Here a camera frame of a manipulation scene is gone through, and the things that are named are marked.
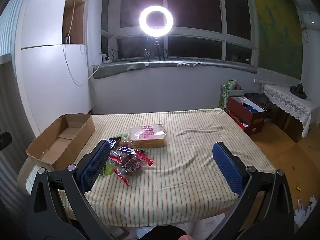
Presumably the brown cardboard box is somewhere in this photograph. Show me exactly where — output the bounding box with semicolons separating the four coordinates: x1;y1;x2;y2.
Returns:
26;114;96;172

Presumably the red storage box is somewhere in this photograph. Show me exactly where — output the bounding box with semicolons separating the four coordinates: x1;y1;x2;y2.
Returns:
226;96;268;135

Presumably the large window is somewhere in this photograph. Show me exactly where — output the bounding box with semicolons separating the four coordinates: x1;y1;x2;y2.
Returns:
101;0;258;64

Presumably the lime green snack packet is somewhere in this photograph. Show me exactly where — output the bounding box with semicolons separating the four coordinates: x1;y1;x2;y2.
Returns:
99;161;117;177

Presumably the dark figurine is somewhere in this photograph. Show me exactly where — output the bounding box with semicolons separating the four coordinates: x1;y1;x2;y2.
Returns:
290;82;307;99

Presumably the green wall map poster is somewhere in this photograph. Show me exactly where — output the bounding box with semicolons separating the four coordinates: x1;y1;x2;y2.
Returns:
250;0;304;80

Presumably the white wardrobe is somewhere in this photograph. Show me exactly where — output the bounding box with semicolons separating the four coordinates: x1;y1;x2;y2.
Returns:
15;0;93;135

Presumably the ring light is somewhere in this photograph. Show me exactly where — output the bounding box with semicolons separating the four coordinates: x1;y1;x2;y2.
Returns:
139;5;174;37

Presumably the white ribbed panel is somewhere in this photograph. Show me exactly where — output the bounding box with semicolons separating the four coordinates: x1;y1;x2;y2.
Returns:
254;67;302;87

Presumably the dark clothes pile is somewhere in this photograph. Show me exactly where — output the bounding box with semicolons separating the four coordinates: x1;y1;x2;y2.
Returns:
244;92;272;110

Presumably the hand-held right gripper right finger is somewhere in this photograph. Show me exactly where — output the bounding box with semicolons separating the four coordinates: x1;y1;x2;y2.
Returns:
212;141;295;240

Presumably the side table with lace cloth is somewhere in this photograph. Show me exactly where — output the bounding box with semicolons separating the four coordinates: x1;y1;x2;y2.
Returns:
261;84;313;138

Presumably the white wall device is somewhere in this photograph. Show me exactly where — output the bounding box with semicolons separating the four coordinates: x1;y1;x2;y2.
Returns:
300;11;316;29

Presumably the red candy wrapper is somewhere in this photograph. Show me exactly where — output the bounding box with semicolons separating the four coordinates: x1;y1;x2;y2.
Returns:
113;169;129;187

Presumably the white cable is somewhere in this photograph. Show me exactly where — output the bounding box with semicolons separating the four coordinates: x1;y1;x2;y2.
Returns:
62;0;87;85

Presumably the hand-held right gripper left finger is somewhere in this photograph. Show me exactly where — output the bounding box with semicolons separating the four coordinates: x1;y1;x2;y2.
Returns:
27;139;118;240

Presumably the bag of sliced bread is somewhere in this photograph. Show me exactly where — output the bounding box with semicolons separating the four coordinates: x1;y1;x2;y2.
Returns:
129;123;167;148

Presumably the white paper scrap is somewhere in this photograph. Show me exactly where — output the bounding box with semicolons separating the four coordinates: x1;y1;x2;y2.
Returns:
294;195;318;228

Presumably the wooden shelf niche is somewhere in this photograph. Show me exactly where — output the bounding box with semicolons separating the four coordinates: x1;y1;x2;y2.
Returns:
62;0;87;45

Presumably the green snack bag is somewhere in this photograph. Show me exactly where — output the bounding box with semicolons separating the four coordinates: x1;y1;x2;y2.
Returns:
219;79;238;109

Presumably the red-edged clear snack bag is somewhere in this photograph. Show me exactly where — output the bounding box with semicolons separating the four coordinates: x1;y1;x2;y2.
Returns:
109;152;154;175

